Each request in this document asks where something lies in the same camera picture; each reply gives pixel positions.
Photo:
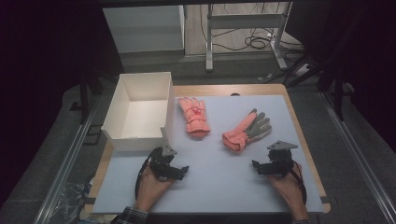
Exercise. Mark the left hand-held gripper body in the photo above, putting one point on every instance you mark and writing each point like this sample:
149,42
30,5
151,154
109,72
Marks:
162,161

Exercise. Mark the white cabinet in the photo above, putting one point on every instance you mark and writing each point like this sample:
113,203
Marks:
146,28

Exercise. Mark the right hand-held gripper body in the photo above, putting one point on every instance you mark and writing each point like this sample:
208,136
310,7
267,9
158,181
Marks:
280,160

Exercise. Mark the aluminium rail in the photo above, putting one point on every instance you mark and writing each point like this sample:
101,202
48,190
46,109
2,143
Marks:
68,165
358,155

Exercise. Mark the pink winter glove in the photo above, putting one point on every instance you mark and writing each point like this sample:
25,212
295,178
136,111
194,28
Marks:
239,133
194,119

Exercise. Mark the person's left hand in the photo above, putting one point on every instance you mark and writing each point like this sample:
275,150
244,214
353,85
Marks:
151,189

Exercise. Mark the person's right hand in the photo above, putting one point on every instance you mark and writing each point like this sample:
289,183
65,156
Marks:
289,191

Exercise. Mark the dark curtain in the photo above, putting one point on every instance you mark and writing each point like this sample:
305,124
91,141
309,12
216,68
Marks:
367,62

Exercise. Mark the clear plastic bag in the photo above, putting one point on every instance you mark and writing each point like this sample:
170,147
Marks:
73,199

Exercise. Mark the grey metal desk frame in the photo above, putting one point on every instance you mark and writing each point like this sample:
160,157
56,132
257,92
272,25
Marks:
246,20

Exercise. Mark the white box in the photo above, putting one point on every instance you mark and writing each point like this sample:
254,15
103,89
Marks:
141,115

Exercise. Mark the white power strip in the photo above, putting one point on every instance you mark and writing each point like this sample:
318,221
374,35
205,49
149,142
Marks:
302,70

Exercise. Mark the light blue table mat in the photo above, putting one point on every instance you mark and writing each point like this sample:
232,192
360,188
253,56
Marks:
214,180

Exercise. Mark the black stand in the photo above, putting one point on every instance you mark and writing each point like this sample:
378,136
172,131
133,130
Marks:
84,99
337,93

